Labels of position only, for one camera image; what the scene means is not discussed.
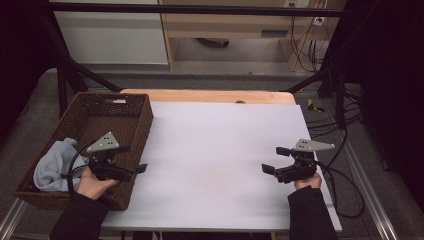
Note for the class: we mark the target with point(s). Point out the light wooden desk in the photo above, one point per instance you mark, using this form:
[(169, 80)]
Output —
[(216, 25)]

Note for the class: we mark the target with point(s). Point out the black metal frame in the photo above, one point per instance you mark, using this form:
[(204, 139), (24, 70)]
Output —
[(186, 8)]

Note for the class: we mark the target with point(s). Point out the white wall socket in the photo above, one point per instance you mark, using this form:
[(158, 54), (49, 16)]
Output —
[(319, 21)]

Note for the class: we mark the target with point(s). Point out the white table sheet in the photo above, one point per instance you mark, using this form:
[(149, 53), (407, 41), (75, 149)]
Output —
[(216, 160)]

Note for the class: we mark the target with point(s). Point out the white cabinet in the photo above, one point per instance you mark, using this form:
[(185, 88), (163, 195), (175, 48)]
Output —
[(113, 36)]

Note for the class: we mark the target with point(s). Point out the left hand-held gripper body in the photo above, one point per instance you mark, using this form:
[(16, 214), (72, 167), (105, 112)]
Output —
[(106, 166)]

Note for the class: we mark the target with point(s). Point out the black curtain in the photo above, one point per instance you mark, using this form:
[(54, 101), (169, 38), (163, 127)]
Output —
[(20, 66), (390, 83)]

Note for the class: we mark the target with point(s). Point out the brown wicker basket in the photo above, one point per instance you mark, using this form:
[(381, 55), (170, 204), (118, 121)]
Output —
[(106, 116)]

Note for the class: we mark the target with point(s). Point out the person's right hand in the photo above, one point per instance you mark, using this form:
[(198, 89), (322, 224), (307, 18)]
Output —
[(308, 183)]

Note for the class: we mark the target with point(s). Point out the aluminium rail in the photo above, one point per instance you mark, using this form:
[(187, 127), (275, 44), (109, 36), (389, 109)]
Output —
[(11, 220), (370, 190)]

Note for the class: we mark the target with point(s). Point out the person's left hand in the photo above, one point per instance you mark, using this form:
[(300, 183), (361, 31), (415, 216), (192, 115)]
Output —
[(93, 186)]

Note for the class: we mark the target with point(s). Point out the light blue cloth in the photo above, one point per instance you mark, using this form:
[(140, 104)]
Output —
[(55, 166)]

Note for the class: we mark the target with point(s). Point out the yellow and black tool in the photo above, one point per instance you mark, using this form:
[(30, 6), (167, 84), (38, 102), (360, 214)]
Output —
[(312, 106)]

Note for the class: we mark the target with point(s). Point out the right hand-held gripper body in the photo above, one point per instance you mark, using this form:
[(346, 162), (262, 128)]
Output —
[(300, 165)]

